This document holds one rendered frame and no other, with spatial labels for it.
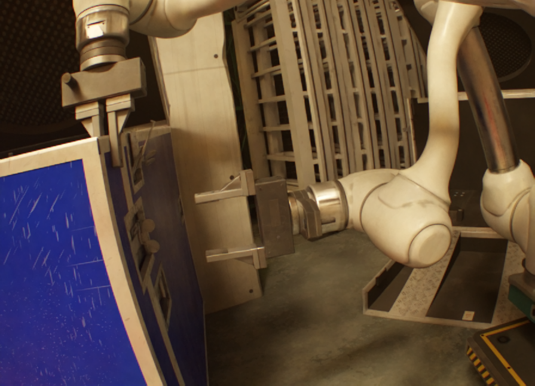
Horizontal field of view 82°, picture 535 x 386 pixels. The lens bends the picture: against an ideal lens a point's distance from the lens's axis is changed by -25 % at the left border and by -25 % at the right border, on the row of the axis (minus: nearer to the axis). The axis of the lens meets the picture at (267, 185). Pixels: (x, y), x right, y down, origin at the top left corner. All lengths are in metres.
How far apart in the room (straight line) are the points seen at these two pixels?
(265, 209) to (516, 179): 0.65
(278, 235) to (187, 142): 1.24
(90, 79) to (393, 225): 0.48
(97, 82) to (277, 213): 0.37
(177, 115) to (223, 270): 0.80
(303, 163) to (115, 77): 2.37
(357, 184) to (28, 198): 0.53
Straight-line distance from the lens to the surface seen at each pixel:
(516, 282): 1.03
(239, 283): 2.08
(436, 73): 0.70
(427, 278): 1.99
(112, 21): 0.59
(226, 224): 1.97
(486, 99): 0.99
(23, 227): 0.57
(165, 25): 0.70
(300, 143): 2.83
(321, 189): 0.68
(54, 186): 0.53
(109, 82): 0.57
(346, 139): 2.95
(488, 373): 1.00
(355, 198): 0.67
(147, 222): 0.70
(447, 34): 0.78
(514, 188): 1.02
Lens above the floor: 0.95
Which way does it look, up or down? 10 degrees down
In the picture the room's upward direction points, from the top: 8 degrees counter-clockwise
